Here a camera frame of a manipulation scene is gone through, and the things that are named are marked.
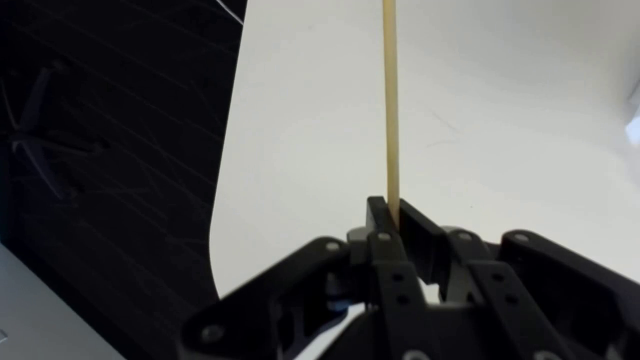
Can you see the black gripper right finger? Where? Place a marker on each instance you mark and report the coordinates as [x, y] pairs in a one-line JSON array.
[[507, 293]]

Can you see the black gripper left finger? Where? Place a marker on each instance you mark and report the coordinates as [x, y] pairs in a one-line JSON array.
[[393, 281]]

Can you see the thin pale wooden stick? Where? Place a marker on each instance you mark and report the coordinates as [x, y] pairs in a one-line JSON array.
[[390, 100]]

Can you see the black chair star base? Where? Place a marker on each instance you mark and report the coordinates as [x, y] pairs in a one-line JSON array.
[[33, 151]]

